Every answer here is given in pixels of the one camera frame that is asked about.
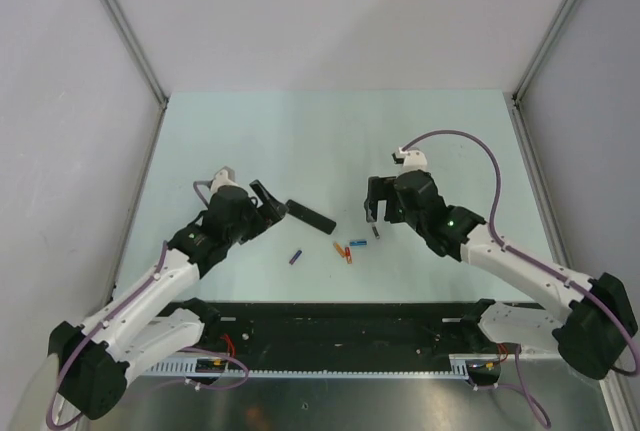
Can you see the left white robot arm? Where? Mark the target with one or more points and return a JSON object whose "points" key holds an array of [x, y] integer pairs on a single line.
{"points": [[100, 358]]}

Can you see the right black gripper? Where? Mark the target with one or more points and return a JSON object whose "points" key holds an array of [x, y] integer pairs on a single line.
{"points": [[380, 189]]}

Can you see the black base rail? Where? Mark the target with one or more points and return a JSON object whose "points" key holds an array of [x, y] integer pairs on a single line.
{"points": [[343, 338]]}

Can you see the black remote control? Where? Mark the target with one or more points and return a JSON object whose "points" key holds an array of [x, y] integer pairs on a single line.
{"points": [[311, 217]]}

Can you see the right aluminium frame post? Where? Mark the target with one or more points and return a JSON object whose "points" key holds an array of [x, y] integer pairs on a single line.
{"points": [[552, 34]]}

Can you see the purple battery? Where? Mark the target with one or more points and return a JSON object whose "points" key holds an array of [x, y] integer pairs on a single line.
{"points": [[295, 257]]}

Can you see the aluminium frame post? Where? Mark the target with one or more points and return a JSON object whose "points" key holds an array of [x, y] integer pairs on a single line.
{"points": [[135, 50], [552, 34]]}

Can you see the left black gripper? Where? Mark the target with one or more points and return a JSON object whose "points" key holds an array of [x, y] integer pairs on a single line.
{"points": [[274, 211]]}

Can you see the left aluminium frame post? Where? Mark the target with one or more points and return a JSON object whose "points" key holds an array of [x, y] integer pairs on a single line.
{"points": [[135, 50]]}

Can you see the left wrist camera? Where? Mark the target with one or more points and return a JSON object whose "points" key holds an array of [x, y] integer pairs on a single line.
{"points": [[224, 177]]}

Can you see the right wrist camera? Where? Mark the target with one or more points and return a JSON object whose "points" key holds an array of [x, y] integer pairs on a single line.
{"points": [[410, 160]]}

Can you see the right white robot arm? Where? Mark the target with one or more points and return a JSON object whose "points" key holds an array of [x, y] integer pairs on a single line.
{"points": [[595, 319]]}

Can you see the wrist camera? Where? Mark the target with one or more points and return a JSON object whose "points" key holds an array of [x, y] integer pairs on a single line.
{"points": [[410, 160], [224, 177]]}

